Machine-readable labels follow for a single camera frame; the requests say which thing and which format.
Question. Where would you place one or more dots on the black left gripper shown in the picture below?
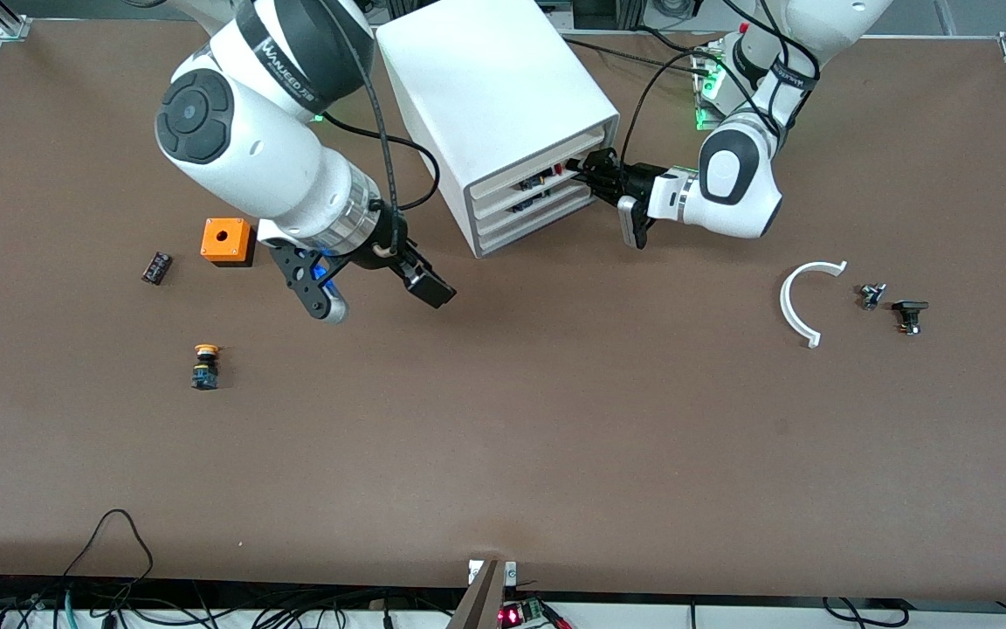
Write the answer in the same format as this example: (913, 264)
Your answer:
(637, 181)

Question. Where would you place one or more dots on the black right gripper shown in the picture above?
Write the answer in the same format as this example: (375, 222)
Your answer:
(390, 256)

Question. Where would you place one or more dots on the red push button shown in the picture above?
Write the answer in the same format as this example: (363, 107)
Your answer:
(538, 181)

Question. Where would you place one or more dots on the white cabinet drawer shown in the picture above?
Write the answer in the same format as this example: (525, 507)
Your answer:
(492, 204)
(494, 222)
(492, 185)
(496, 240)

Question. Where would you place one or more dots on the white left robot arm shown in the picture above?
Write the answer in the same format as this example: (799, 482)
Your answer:
(734, 179)

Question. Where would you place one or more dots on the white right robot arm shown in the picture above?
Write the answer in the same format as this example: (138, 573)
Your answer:
(250, 140)

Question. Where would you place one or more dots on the white drawer cabinet shell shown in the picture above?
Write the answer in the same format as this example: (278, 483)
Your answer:
(485, 79)

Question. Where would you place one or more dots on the yellow push button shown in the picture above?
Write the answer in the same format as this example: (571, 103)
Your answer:
(205, 367)

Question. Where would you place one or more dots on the orange box with hole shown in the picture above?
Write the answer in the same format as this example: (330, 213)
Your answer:
(228, 240)

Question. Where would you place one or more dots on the white curved plastic arc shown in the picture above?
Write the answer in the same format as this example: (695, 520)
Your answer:
(788, 301)

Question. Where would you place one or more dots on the small black contact block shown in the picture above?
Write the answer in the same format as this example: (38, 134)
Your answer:
(156, 267)

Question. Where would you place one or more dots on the small grey metal part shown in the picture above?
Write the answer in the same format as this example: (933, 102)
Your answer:
(871, 295)

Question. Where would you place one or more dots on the circuit board with red light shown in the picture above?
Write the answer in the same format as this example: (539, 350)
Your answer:
(525, 613)

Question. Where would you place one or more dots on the black switch part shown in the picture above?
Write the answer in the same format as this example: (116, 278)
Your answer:
(527, 205)

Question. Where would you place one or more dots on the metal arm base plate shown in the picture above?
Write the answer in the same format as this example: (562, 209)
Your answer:
(704, 118)

